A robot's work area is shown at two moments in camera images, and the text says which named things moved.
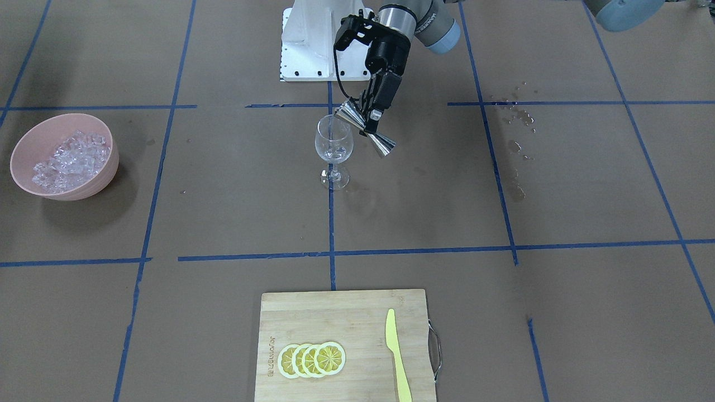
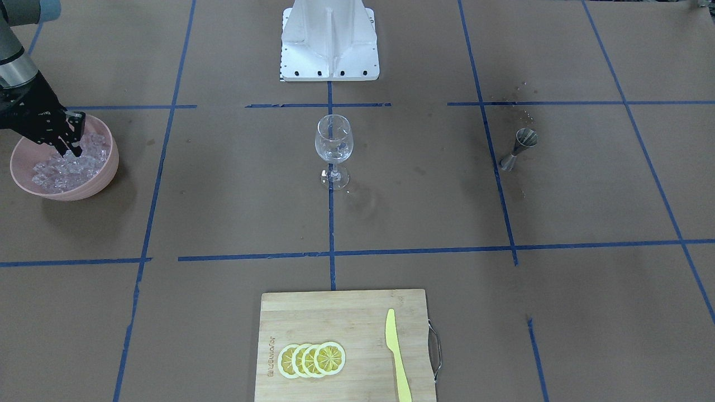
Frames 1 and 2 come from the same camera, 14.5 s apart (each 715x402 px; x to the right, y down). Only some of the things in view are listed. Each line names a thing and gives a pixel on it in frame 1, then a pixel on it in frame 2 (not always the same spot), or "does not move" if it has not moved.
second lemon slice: x=308 y=361 does not move
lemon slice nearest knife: x=329 y=358 does not move
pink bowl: x=65 y=157 does not move
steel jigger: x=348 y=110 to x=526 y=137
